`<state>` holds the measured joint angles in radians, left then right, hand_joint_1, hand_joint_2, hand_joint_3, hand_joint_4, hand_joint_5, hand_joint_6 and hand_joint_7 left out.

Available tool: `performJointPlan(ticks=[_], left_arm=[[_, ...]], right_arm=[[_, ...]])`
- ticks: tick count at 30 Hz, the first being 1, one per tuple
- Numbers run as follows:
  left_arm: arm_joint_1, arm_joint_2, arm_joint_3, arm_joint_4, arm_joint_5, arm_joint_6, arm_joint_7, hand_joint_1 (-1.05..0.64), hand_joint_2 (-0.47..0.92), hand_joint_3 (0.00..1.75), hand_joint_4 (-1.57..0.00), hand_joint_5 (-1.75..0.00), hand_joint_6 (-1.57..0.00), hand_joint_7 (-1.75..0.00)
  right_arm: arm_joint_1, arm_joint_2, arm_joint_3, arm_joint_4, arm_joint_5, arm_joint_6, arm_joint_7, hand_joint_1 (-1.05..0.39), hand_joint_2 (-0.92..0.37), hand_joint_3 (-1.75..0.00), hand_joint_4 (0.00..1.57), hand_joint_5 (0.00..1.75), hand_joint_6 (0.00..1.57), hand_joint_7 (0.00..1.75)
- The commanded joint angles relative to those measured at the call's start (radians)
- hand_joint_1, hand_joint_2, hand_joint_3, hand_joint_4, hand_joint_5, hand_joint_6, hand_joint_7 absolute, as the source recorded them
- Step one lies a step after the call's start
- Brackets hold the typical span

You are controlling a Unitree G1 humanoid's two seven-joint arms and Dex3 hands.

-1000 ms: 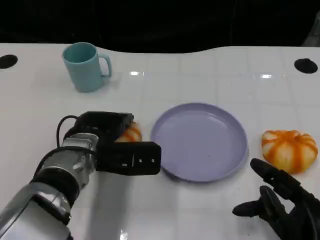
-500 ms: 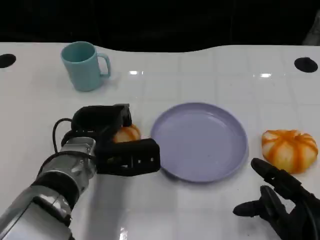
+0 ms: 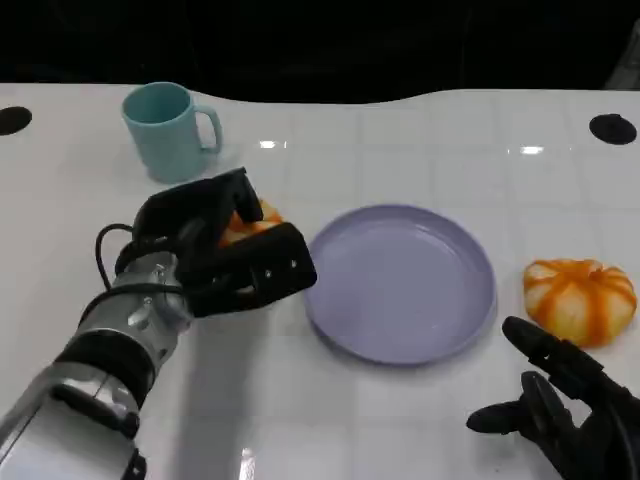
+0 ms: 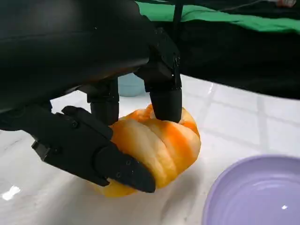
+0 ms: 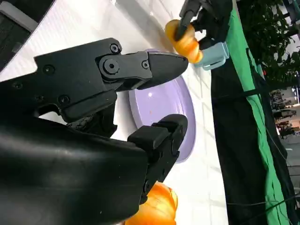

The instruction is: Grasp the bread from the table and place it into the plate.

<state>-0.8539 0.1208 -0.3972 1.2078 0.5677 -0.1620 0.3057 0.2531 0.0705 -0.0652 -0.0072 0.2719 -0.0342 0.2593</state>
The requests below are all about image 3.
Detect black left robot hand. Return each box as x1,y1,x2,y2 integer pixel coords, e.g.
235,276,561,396
133,168,319,319

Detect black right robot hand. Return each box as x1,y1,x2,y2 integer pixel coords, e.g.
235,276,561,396
465,315,640,480

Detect orange white toy bread roll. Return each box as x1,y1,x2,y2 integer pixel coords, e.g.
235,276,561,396
218,199,287,249
522,257,640,349

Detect pale green mug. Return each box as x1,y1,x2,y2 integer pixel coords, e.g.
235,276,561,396
121,81,224,185

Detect black backdrop cloth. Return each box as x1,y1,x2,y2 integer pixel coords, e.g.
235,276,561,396
0,0,640,106

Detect black table grommet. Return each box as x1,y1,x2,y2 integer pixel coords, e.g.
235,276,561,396
0,106,34,137
588,113,638,147

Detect lilac plate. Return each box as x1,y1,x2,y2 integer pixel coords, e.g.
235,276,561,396
302,203,498,369

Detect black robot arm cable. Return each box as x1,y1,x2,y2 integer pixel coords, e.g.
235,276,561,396
94,223,187,314

